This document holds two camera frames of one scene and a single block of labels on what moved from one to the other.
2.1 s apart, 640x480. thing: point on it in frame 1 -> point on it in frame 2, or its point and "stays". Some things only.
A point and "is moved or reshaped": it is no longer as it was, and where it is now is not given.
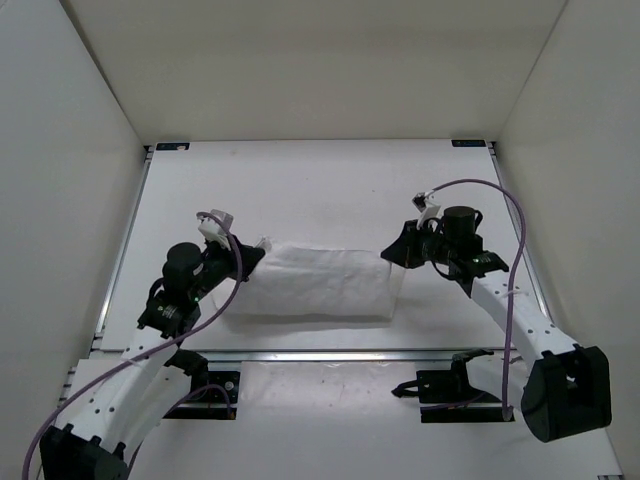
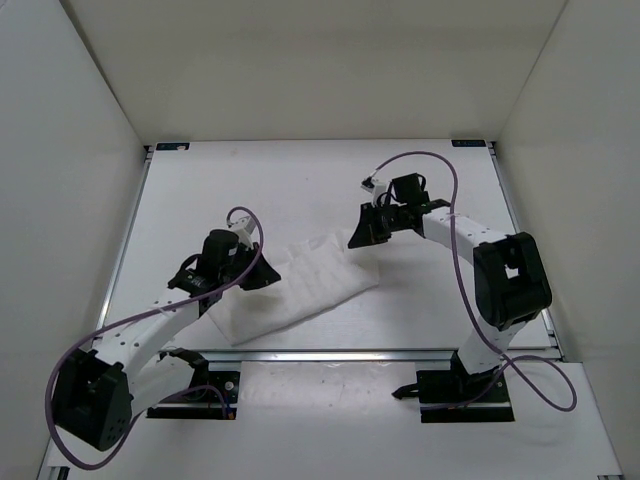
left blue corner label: x=169 y=146 stays
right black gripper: x=404 y=251 -> x=368 y=232
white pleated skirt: x=306 y=279 is moved or reshaped
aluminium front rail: x=332 y=356 stays
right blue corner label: x=469 y=143 stays
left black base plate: x=217 y=387 stays
